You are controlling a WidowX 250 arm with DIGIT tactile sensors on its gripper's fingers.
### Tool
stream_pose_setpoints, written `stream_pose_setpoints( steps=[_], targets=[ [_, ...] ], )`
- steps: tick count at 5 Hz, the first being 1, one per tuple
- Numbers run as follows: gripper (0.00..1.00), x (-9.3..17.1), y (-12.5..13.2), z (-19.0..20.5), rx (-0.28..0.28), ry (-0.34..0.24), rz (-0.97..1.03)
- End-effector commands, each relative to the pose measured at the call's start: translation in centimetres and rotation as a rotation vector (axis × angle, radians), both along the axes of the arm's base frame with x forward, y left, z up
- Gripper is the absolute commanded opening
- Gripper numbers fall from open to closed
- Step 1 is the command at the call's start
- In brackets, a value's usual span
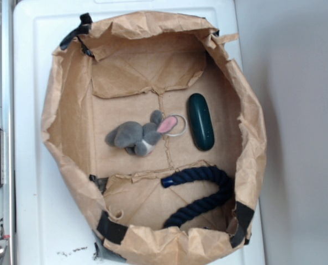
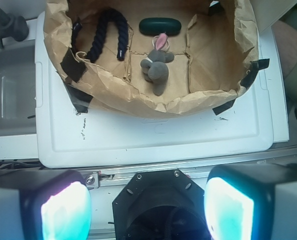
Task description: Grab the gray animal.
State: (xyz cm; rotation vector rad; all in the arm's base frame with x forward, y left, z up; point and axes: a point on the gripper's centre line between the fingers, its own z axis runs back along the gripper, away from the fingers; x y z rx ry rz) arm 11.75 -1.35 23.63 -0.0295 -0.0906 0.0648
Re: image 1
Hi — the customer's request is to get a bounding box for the gray plush bunny toy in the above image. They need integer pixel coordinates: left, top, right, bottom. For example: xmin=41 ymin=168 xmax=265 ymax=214
xmin=105 ymin=110 xmax=178 ymax=156

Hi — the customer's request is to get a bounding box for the brown paper bag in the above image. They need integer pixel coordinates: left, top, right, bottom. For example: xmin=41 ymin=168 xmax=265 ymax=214
xmin=41 ymin=12 xmax=267 ymax=264

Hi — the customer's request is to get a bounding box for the dark green oval case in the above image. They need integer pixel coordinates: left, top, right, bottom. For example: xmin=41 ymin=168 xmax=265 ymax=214
xmin=187 ymin=93 xmax=215 ymax=151

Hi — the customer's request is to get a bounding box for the white plastic bin lid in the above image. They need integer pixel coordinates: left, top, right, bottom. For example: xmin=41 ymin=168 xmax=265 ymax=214
xmin=12 ymin=0 xmax=267 ymax=265

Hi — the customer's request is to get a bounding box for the white loop ring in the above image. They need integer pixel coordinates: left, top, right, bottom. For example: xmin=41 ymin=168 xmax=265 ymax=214
xmin=166 ymin=113 xmax=188 ymax=137

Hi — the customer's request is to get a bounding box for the navy blue twisted rope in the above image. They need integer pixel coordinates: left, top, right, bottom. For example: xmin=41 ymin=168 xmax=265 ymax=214
xmin=161 ymin=165 xmax=235 ymax=229

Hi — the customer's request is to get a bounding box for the silver aluminum frame rail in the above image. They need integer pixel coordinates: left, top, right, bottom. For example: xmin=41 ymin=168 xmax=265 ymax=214
xmin=0 ymin=1 xmax=17 ymax=264

